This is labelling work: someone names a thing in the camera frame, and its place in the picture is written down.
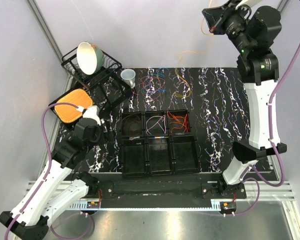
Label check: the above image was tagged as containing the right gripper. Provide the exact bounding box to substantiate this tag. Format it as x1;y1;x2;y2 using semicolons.
199;0;248;53

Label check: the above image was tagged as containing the brown cable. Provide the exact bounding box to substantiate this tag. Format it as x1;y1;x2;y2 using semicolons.
122;114;142;135

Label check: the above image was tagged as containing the white cable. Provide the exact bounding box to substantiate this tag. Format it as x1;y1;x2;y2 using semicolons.
145;115;166;135

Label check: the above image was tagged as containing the yellow cable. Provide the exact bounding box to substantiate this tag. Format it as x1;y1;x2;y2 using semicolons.
172;0;216;100

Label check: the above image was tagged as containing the orange cable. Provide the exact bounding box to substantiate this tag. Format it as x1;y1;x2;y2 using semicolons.
166;111;191;133

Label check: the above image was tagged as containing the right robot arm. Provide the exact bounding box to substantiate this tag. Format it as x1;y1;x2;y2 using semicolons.
202;0;287;199

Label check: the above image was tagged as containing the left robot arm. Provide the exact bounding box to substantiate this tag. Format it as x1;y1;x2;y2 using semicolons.
0;116;103;240

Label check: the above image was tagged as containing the black bin back left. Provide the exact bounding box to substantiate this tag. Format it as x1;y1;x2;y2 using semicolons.
120;112;144;137

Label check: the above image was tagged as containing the black dish rack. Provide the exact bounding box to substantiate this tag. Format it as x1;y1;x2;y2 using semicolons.
61;48;132;113

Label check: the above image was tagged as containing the black bin front left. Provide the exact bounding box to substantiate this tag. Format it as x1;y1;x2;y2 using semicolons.
120;137;148;178

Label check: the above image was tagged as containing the white mug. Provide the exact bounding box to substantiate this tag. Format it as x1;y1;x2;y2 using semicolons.
120;69;136;89

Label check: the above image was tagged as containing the black bin back middle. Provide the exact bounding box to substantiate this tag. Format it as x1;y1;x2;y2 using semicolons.
144;110;168;136

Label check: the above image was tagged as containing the green and white bowl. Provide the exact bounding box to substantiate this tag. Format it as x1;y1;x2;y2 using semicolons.
76;41;104;75

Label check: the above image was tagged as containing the black bin back right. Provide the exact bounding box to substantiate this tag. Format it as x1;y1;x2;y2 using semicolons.
166;109;191;135

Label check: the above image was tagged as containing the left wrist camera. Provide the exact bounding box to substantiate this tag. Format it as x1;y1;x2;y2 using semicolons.
76;105;101;126

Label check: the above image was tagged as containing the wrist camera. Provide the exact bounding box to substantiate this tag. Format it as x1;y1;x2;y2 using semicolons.
76;105;101;126
235;0;262;9

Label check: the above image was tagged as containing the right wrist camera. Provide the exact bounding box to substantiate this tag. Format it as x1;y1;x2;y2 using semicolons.
235;0;262;9

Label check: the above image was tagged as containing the red cable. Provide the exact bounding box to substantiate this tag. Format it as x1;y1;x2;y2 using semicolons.
132;73;166;99

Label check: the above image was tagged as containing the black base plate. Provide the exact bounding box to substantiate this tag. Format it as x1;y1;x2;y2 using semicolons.
90;172;247;200

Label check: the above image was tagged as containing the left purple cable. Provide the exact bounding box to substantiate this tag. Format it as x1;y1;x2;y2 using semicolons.
3;104;96;240

